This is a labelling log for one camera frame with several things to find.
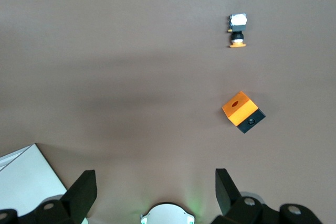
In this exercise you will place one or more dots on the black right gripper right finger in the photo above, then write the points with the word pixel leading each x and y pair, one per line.
pixel 228 197

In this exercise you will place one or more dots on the orange cap push button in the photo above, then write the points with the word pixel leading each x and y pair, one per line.
pixel 237 24

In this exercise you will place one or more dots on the white drawer cabinet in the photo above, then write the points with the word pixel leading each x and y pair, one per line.
pixel 26 176

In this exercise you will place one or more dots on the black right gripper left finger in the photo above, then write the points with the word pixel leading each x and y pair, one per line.
pixel 78 195

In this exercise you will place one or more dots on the orange and black button box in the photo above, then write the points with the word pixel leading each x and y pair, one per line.
pixel 240 110

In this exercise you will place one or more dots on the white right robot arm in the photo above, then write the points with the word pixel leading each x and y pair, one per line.
pixel 168 214

